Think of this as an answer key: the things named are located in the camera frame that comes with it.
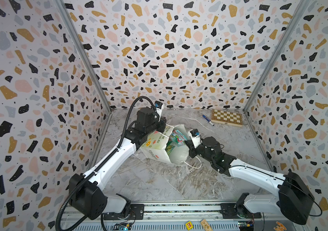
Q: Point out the yellow sticker tag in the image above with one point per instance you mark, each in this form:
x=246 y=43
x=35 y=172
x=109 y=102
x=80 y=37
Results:
x=189 y=225

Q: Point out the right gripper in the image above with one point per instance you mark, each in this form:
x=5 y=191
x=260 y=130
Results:
x=191 y=148

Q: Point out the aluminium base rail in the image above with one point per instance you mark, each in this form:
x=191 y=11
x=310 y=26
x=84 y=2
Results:
x=173 y=215

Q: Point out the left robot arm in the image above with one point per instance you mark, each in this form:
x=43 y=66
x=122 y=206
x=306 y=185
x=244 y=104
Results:
x=86 y=189

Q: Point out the mint blossom candy bag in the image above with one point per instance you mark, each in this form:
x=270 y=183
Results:
x=178 y=137

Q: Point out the wooden chessboard box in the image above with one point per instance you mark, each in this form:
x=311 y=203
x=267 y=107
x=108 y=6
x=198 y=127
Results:
x=226 y=118

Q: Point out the blue white marker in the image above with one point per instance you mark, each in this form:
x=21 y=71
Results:
x=208 y=120

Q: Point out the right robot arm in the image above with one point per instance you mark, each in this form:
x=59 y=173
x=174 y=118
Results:
x=287 y=193

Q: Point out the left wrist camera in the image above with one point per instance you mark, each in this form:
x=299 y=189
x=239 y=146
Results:
x=159 y=108

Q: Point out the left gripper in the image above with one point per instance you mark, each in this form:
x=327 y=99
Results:
x=162 y=122

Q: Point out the white floral paper bag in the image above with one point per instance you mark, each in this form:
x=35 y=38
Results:
x=160 y=148

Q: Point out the orange toy figure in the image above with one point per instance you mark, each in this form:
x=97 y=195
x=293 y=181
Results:
x=279 y=227

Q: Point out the wooden mousetrap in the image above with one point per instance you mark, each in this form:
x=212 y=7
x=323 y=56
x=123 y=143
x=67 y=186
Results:
x=206 y=225

